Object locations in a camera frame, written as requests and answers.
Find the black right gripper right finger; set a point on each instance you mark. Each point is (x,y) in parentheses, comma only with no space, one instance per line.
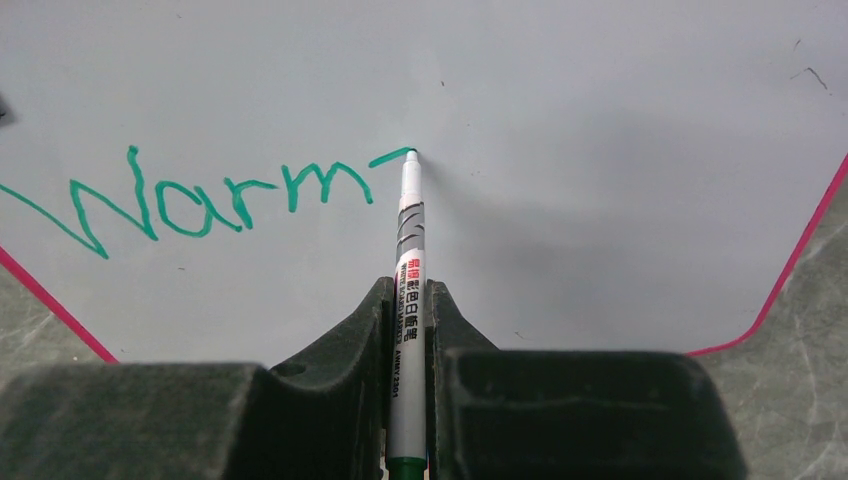
(522,414)

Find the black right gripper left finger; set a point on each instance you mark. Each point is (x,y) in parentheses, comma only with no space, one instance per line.
(316,415)

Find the green white marker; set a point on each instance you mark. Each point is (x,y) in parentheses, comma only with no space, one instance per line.
(406,451)

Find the pink-framed whiteboard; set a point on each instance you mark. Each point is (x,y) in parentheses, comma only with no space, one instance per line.
(211,180)

